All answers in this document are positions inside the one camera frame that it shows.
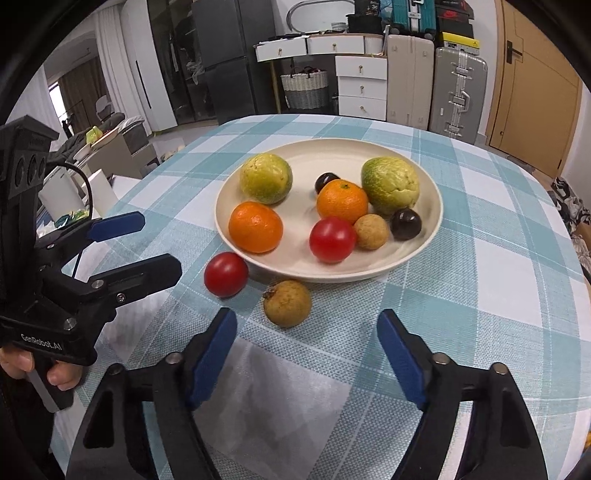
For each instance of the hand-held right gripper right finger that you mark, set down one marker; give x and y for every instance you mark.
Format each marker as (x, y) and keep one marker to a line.
(406, 364)

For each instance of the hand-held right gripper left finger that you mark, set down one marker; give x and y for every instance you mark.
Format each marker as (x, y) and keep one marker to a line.
(210, 364)

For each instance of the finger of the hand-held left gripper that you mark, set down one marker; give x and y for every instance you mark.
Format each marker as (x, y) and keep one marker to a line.
(138, 272)
(115, 225)

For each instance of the red tomato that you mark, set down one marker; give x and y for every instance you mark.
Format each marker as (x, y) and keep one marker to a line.
(332, 240)
(226, 273)

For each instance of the brown longan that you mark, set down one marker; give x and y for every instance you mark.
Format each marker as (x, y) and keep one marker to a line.
(371, 231)
(287, 303)

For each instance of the orange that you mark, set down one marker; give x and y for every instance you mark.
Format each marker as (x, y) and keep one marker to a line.
(342, 201)
(255, 227)

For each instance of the dark purple plum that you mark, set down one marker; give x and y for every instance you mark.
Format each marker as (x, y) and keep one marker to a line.
(327, 182)
(406, 224)

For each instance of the yellow-green guava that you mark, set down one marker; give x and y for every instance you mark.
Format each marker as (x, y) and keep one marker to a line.
(265, 178)
(390, 184)

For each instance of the cream oval plate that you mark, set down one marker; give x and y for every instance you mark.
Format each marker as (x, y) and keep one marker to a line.
(300, 214)

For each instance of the person's left hand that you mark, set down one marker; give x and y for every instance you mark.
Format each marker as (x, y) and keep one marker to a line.
(62, 374)

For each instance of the white storage box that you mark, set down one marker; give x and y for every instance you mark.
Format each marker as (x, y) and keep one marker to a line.
(64, 198)

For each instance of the grey armchair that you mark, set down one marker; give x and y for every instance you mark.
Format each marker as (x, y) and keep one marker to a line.
(108, 108)

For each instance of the teal checked tablecloth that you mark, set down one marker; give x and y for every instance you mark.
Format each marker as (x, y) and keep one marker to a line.
(485, 258)

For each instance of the white curtain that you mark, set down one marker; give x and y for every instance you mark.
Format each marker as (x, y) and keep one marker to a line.
(134, 69)

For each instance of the dark glass cabinet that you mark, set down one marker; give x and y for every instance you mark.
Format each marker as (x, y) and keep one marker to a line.
(173, 64)

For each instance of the dark grey refrigerator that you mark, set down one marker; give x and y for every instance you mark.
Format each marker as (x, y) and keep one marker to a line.
(226, 55)

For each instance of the pile of shoes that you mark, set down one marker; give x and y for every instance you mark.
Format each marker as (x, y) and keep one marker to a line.
(570, 203)

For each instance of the woven wicker basket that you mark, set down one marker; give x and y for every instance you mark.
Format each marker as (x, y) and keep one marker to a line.
(304, 90)

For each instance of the silver suitcase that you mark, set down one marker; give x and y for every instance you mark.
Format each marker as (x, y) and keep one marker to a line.
(457, 92)

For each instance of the chrome curved tube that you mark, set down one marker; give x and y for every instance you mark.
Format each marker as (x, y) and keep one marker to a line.
(295, 11)

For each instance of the beige suitcase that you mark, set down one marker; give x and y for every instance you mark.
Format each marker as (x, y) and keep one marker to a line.
(410, 83)

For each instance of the white drawer dresser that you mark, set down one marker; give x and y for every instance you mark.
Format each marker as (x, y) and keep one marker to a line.
(360, 78)

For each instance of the wooden door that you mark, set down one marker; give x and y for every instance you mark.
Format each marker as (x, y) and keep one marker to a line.
(535, 92)

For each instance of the yellow and black box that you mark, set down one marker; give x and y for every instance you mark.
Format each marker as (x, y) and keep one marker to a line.
(459, 41)

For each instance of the teal suitcase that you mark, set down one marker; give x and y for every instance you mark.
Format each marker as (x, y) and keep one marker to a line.
(413, 16)

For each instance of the black and red box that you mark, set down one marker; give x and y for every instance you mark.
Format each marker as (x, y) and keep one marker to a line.
(455, 9)

